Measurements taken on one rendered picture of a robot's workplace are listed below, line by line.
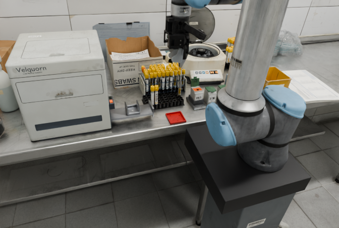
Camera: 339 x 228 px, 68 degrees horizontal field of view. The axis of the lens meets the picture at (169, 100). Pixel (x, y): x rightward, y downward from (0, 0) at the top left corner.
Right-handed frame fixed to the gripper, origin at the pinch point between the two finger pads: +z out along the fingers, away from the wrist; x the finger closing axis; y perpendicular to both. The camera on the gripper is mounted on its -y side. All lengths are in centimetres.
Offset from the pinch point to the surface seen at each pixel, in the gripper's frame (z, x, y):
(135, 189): 106, -23, 18
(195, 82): 8.8, 2.0, -6.4
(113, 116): 14.1, 9.6, 30.7
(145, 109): 14.1, 8.6, 18.0
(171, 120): 17.9, 13.3, 8.3
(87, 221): 106, -9, 51
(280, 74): 10, 3, -52
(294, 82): 17, 2, -64
